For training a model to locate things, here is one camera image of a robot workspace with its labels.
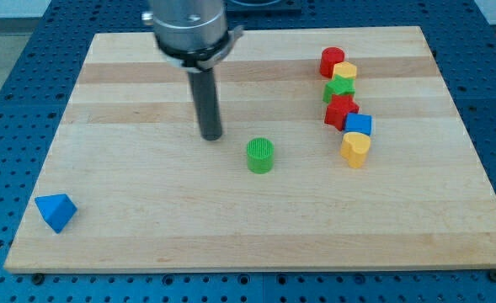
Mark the blue cube block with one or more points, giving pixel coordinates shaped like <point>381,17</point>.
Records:
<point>361,123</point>

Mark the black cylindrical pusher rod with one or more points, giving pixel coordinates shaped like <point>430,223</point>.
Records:
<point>205,98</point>

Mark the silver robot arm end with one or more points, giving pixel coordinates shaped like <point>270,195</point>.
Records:
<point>192,34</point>

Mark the green star block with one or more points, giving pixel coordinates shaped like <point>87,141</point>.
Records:
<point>339,86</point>

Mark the red star block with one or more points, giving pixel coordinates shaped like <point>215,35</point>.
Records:
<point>338,109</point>

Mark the yellow pentagon block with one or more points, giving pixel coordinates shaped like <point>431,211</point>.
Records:
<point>345,69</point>

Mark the wooden board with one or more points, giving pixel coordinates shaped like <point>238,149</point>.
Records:
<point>153,197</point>

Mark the yellow heart block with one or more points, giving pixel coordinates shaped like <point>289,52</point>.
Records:
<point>354,148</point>

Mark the blue triangle block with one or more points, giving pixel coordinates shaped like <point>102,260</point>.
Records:
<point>56,210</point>

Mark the red cylinder block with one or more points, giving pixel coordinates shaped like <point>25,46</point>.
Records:
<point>329,58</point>

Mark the green cylinder block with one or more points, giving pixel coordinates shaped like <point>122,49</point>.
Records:
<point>260,155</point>

